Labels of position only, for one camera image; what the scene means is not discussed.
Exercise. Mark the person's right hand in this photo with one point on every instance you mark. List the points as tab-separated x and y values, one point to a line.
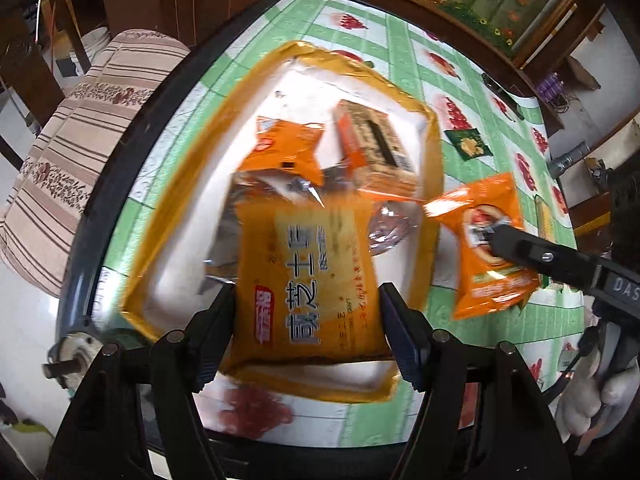
585	395

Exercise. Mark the round table with black rim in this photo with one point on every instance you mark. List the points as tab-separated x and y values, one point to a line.
150	125

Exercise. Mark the silver foil snack packet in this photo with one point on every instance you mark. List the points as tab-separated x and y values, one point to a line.
250	185

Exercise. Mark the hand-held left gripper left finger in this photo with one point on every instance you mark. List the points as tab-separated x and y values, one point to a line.
209	360

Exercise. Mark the green checked fruit print tablecloth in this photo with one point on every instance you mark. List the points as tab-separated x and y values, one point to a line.
400	55

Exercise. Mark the purple bottle pack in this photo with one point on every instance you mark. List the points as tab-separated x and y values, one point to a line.
548	86

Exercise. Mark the orange snack packet with bowl picture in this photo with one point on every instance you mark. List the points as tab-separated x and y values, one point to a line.
492	265

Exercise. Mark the dark wooden cabinet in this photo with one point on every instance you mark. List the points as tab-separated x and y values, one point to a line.
165	0

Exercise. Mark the clear wrapped red snack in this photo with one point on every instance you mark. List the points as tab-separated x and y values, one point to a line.
392	230

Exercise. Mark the small orange snack packet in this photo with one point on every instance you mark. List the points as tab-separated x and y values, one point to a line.
282	147

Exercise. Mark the brown and orange snack box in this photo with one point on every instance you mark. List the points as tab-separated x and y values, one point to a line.
372	145

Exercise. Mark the grey taped pipe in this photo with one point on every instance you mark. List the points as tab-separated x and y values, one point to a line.
569	159

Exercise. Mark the large orange snack packet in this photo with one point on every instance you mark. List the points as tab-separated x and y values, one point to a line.
305	280

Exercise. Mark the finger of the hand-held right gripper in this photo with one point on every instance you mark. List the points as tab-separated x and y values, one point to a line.
540	260

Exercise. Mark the white tray with yellow rim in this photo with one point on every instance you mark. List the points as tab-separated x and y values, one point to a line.
200	195

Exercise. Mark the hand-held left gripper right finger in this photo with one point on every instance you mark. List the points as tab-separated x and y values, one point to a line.
401	332

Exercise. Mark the small green snack packet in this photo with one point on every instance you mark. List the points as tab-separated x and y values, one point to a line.
467	144

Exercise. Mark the striped beige sofa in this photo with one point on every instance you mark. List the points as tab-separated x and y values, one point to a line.
75	160

